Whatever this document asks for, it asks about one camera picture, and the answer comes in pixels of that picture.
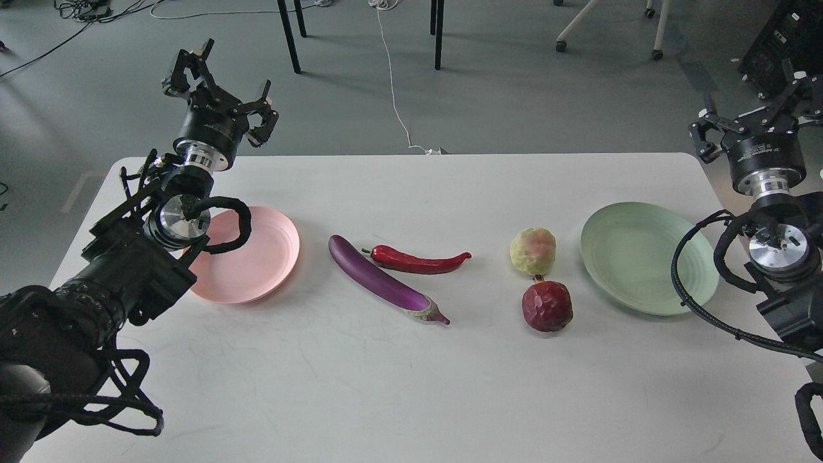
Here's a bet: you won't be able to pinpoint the black equipment case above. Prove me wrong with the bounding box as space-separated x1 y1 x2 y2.
738 1 822 99

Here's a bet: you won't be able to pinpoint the black floor cables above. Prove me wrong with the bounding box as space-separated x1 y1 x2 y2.
0 0 168 79

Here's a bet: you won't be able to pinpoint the light green plate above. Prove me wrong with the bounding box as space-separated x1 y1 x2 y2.
579 202 693 316

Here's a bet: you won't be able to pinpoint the red chili pepper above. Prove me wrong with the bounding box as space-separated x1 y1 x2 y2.
361 245 471 275

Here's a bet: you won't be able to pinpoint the white chair base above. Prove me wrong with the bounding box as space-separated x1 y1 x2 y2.
554 1 674 62

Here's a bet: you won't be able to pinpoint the pink plate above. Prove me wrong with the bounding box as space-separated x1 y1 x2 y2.
190 207 301 304

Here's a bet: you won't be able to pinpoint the black table legs right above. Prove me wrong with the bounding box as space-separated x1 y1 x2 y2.
430 0 445 71

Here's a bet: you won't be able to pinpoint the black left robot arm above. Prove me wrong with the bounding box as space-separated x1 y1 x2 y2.
1 39 279 462

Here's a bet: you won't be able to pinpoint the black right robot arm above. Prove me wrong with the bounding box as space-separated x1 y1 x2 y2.
670 59 822 364

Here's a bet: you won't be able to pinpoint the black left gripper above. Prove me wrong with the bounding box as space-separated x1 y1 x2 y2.
162 39 280 171

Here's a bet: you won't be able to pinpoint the white floor cable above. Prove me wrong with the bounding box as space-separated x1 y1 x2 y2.
368 0 444 155

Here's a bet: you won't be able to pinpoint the yellow-green peach fruit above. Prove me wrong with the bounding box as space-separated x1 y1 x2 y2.
509 228 557 276

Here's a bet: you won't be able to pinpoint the dark red pomegranate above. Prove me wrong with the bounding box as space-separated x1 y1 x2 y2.
521 275 574 333

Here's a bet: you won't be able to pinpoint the black table legs left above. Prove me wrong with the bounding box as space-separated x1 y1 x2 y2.
276 0 307 75

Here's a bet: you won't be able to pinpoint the black table legs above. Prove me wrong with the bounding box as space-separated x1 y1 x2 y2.
276 0 307 75
430 0 445 71

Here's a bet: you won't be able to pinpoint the purple eggplant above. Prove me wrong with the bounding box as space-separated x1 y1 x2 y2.
327 235 451 325

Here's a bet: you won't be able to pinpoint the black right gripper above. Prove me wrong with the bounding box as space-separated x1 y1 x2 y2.
689 59 822 195

